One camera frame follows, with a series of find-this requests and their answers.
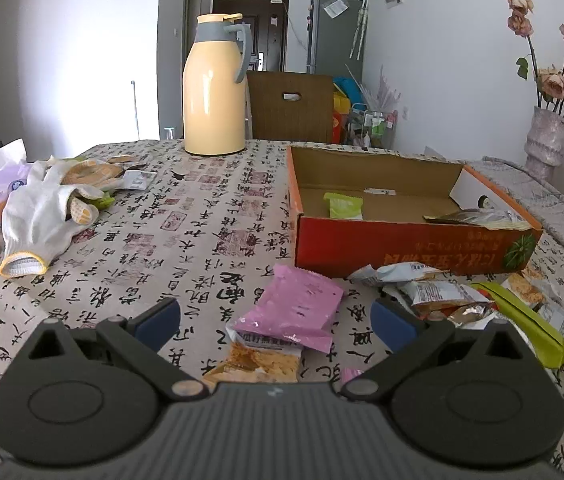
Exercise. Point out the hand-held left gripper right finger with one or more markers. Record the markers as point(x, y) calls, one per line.
point(394, 322)

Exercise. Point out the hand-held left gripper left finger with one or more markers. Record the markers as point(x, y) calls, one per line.
point(159, 320)

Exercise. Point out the white oat crisp packet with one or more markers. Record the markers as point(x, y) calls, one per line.
point(524, 287)
point(437, 292)
point(397, 273)

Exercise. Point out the long lime green packet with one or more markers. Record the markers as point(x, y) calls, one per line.
point(537, 332)

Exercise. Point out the orange cardboard box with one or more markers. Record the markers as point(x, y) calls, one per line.
point(412, 255)

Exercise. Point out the gold foil packet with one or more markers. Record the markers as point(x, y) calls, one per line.
point(469, 316)

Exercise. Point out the pink snack packet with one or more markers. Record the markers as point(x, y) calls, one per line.
point(297, 305)

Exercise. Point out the orange cracker packet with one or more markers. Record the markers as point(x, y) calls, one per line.
point(262, 360)

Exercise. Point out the small pink sachet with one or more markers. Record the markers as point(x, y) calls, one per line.
point(351, 375)

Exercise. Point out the green snack packet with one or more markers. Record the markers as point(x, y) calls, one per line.
point(344, 207)

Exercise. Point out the quilted pink grey cloth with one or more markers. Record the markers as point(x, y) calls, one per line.
point(557, 210)

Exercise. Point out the beige foil snack packet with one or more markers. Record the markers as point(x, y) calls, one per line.
point(482, 217)

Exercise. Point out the small white sachet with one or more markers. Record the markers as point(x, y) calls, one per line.
point(139, 180)

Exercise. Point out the white glove yellow cuff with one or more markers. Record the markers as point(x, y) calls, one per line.
point(36, 225)

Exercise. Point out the round bread packet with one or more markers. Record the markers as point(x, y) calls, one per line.
point(91, 174)

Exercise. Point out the white glove yellow dots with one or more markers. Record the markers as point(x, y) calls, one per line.
point(51, 172)

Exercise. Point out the pink ribbed vase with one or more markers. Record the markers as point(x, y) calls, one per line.
point(544, 145)

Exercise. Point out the red yellow carton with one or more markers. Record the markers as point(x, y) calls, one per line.
point(339, 120)

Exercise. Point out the yellow thermos jug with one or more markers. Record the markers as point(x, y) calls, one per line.
point(211, 100)

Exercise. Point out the brown cardboard box behind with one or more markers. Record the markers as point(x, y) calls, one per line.
point(287, 115)

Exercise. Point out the dried pink flowers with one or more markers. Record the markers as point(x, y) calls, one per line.
point(552, 82)

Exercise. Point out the white umbrellas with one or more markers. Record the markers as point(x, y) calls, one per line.
point(359, 30)

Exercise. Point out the dark brown door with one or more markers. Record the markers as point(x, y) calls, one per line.
point(272, 40)

